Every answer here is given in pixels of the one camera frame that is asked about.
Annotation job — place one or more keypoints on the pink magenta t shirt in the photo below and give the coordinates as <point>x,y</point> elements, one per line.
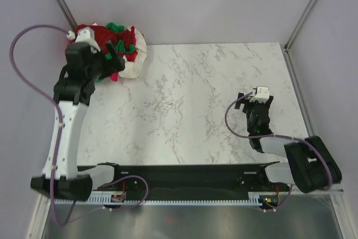
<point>114,77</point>

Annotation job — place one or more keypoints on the dark red t shirt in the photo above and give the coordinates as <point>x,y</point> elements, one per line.
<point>103,35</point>

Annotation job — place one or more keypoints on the white slotted cable duct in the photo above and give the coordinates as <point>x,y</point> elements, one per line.
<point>108,199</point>

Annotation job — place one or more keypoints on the right aluminium frame post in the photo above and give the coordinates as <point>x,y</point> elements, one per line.
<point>300,23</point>

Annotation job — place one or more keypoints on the green t shirt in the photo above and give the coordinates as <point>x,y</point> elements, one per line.
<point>125,40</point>

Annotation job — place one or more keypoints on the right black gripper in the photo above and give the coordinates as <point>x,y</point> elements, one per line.
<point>238,104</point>

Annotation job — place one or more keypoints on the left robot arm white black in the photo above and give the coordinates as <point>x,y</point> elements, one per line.
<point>60,177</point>

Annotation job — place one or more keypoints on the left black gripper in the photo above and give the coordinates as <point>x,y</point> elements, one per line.
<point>115,65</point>

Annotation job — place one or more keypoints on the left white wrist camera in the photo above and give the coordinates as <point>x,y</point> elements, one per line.
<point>85,35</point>

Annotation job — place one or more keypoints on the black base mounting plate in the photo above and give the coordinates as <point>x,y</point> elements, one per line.
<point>196,181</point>

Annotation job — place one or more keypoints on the cream white t shirt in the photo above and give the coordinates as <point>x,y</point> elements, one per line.
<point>134,62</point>

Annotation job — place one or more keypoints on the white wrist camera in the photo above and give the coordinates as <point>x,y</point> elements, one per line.
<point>85,35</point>
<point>261,94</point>

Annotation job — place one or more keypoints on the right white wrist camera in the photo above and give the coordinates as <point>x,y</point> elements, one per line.
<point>261,94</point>

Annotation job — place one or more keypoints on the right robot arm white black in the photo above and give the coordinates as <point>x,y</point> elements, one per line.
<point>310,166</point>

